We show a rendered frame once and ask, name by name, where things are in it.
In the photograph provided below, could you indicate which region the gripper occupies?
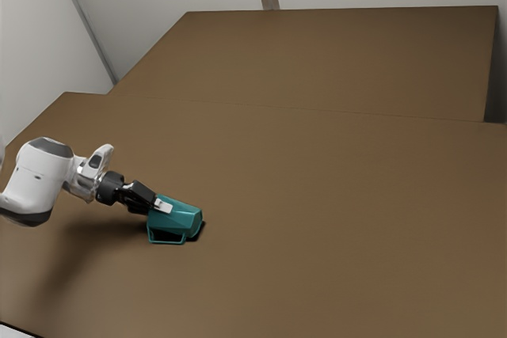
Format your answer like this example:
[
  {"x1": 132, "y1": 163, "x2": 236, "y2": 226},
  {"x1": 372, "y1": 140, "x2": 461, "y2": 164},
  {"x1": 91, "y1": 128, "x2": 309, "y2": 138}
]
[{"x1": 95, "y1": 170, "x2": 173, "y2": 214}]

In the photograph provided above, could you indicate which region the teal faceted mug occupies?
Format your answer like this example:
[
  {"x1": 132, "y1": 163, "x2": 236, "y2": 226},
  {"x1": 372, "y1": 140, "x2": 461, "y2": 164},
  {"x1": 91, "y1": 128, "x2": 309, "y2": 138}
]
[{"x1": 146, "y1": 194, "x2": 204, "y2": 245}]

